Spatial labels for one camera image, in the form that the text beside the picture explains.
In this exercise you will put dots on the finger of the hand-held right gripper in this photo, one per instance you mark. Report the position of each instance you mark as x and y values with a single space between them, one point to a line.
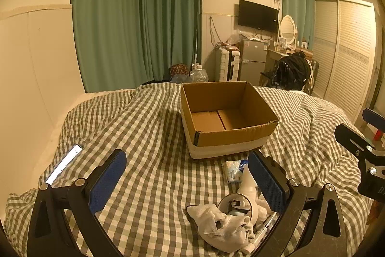
350 139
373 117

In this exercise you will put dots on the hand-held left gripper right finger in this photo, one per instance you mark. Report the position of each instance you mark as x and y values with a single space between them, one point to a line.
266 181

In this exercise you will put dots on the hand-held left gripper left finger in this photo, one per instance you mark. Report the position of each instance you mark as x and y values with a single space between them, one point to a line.
106 181

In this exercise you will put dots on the white plastic bottle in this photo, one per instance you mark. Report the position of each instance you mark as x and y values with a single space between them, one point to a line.
249 183

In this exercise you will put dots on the white tape roll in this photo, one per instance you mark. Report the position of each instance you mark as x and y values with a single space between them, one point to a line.
254 210

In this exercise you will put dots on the blue white tissue packet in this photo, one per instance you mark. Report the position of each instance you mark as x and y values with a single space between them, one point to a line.
234 170

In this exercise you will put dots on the white sock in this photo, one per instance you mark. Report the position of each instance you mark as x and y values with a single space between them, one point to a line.
216 227

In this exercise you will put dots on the cardboard box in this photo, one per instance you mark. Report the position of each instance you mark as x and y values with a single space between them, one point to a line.
228 121

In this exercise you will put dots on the white smartphone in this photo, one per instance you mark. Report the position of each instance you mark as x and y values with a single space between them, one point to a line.
64 163

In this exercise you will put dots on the grey checked blanket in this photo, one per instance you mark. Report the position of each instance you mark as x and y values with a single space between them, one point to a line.
144 136

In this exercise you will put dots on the white louvred wardrobe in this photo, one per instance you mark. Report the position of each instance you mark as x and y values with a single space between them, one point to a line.
343 55

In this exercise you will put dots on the pile of black clothing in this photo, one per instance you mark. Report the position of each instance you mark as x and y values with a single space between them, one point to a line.
293 70

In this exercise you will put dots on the white dressing desk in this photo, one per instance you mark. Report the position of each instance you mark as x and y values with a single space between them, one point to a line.
278 54

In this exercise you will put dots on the small silver fridge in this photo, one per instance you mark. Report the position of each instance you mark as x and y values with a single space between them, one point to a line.
253 61

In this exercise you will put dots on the oval white vanity mirror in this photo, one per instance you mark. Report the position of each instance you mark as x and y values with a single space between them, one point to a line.
288 29

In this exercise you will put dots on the white ribbed suitcase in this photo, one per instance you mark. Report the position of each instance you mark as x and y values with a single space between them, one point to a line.
224 64

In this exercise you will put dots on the clear water jug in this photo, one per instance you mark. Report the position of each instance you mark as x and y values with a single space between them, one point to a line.
199 74

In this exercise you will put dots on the dark patterned bag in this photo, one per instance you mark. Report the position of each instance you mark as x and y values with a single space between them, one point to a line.
180 71

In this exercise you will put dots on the narrow green curtain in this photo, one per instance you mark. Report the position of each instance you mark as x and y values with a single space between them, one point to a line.
296 7

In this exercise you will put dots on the thin white pole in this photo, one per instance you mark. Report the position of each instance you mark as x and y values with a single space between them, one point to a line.
196 40

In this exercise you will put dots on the wide green curtain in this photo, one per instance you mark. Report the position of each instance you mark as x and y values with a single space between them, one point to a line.
135 19

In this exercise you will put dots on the black wall television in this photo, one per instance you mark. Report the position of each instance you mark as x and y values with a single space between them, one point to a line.
258 15

